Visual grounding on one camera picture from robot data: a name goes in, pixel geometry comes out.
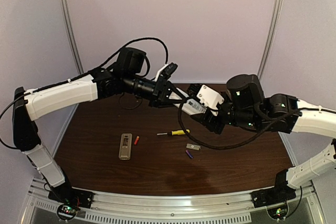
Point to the red battery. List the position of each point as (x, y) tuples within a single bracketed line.
[(136, 140)]

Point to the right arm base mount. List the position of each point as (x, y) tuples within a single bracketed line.
[(271, 196)]

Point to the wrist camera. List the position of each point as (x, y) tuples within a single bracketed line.
[(207, 97), (166, 71)]

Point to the aluminium front rail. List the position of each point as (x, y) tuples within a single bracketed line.
[(220, 208)]

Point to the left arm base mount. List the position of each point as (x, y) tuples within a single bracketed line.
[(71, 196)]

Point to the purple battery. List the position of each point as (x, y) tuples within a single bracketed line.
[(189, 154)]

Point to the grey battery cover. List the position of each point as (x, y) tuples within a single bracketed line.
[(193, 147)]

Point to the yellow handled screwdriver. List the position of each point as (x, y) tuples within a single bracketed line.
[(172, 133)]

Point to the left aluminium frame post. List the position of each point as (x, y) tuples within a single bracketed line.
[(71, 35)]

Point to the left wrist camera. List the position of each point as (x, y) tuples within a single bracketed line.
[(166, 71)]

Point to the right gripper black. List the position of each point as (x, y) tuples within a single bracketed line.
[(211, 120)]

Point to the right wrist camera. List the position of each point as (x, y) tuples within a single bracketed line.
[(207, 97)]

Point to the right aluminium frame post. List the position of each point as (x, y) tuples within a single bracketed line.
[(276, 11)]

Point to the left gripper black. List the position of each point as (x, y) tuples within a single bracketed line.
[(159, 92)]

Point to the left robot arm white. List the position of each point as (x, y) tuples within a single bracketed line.
[(99, 83)]

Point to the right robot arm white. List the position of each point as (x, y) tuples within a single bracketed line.
[(244, 105)]

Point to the white remote control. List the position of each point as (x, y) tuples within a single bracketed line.
[(192, 107)]

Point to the aluminium frame post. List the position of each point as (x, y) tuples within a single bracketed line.
[(71, 35), (276, 11)]

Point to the grey remote control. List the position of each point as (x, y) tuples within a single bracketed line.
[(125, 146)]

